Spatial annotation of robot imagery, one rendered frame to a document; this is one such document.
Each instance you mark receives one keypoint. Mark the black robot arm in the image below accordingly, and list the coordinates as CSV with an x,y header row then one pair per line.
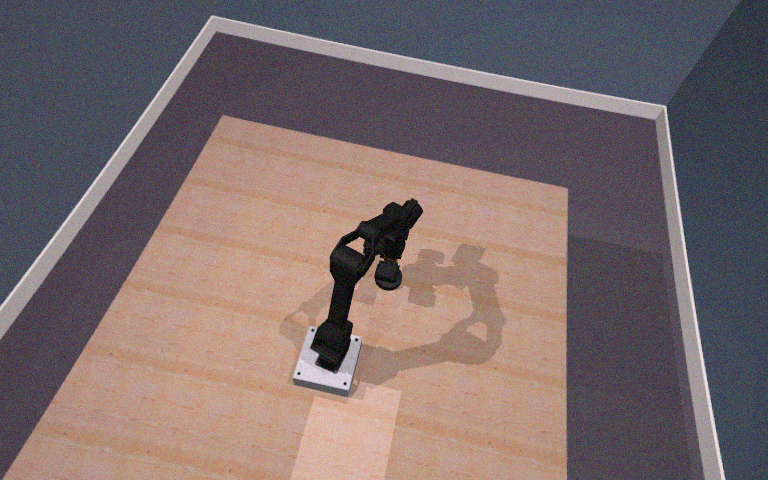
x,y
348,266

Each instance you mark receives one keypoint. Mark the dark grey round pedestal with shaft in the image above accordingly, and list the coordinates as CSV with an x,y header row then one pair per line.
x,y
390,286

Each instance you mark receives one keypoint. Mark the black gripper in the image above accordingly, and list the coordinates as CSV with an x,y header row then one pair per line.
x,y
388,271

